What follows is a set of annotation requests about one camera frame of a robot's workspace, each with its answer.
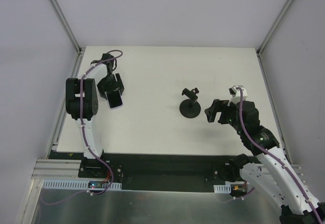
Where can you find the white cable duct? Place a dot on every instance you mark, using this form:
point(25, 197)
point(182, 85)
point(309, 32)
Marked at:
point(222, 189)
point(80, 185)

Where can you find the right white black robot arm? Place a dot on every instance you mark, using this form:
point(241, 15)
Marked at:
point(282, 187)

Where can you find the right aluminium frame post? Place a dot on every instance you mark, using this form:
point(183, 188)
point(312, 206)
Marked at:
point(275, 25)

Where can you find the left aluminium frame post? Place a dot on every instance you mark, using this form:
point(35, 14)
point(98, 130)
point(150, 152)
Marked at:
point(65, 25)

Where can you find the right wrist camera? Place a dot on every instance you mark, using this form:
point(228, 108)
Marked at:
point(238, 93)

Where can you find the aluminium frame post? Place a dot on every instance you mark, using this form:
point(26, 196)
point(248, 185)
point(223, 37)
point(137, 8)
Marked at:
point(275, 25)
point(65, 25)

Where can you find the black phone stand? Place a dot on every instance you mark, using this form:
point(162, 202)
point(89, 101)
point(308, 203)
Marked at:
point(190, 107)

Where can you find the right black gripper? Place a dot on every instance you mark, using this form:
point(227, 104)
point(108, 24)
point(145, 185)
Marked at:
point(218, 110)

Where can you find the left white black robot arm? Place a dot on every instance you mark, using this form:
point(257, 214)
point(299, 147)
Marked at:
point(82, 102)

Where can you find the purple smartphone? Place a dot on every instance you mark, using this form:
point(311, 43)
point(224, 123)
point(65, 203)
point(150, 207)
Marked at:
point(114, 99)

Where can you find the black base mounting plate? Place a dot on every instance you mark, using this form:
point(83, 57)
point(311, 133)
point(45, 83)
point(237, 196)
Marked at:
point(158, 172)

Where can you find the left white cable duct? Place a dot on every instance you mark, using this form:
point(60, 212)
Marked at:
point(80, 185)

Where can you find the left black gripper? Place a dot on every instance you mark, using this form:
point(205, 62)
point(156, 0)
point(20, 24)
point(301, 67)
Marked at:
point(111, 86)

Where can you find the right white cable duct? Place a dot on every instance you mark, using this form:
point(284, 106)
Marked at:
point(222, 189)

